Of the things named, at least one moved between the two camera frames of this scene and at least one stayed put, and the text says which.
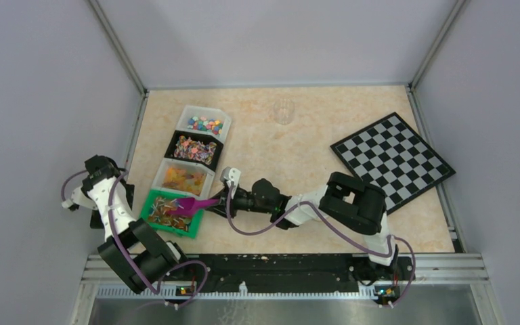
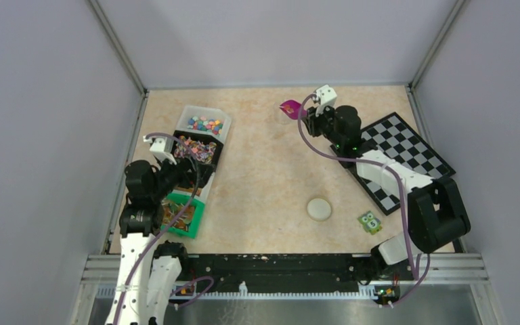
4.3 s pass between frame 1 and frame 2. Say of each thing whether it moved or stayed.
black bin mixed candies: stayed
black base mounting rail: stayed
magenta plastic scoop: moved
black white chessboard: stayed
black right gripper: moved
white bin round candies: stayed
